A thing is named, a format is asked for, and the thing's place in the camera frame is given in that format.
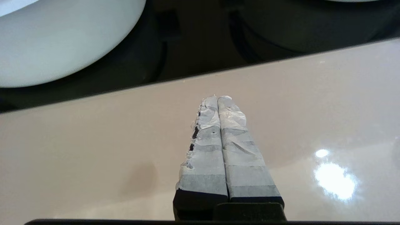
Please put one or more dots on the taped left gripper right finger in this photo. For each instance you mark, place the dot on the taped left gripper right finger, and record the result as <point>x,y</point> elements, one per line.
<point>243,162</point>

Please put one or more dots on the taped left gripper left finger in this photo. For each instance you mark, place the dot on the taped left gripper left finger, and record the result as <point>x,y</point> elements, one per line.
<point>204,162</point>

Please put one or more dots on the wide white pot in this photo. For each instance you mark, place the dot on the wide white pot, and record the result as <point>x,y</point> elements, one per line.
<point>56,47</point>

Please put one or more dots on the white pot with steel interior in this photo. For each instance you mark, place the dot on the white pot with steel interior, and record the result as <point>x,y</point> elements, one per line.
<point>350,0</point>

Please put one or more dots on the large black induction cooktop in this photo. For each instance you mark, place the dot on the large black induction cooktop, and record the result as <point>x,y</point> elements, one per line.
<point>200,40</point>

